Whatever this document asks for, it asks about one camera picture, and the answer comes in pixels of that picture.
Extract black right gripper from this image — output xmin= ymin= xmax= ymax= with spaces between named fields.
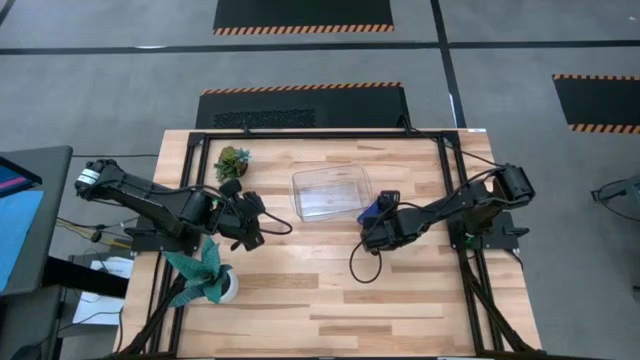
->
xmin=360 ymin=208 xmax=430 ymax=254

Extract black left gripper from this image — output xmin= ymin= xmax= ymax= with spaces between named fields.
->
xmin=212 ymin=178 xmax=267 ymax=252

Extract dark blue measuring cup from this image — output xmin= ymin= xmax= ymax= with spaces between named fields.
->
xmin=356 ymin=189 xmax=402 ymax=225

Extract clear plastic basket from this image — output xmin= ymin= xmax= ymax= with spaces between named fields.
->
xmin=290 ymin=163 xmax=374 ymax=224

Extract small succulent in dark pot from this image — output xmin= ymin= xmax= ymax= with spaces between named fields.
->
xmin=213 ymin=145 xmax=253 ymax=184

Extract teal plant in white pot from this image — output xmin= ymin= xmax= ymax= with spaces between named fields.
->
xmin=161 ymin=236 xmax=241 ymax=309

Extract black mat with hazard stripes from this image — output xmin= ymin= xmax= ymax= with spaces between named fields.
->
xmin=212 ymin=0 xmax=395 ymax=37
xmin=194 ymin=81 xmax=412 ymax=131
xmin=551 ymin=73 xmax=640 ymax=135

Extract white paper sheets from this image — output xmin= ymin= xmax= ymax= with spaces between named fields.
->
xmin=72 ymin=256 xmax=135 ymax=327

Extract grey monitor with blue screen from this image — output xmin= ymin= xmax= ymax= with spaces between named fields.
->
xmin=0 ymin=144 xmax=75 ymax=297

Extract black computer mouse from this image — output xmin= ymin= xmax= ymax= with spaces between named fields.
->
xmin=9 ymin=343 xmax=44 ymax=360

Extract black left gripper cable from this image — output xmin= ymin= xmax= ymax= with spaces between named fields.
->
xmin=257 ymin=209 xmax=295 ymax=237

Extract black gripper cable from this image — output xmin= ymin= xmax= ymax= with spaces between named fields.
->
xmin=257 ymin=209 xmax=295 ymax=237
xmin=348 ymin=238 xmax=385 ymax=285

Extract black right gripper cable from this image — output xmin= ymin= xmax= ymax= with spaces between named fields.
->
xmin=348 ymin=238 xmax=385 ymax=285

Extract black aluminium table frame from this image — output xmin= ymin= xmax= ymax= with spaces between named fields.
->
xmin=115 ymin=127 xmax=546 ymax=359

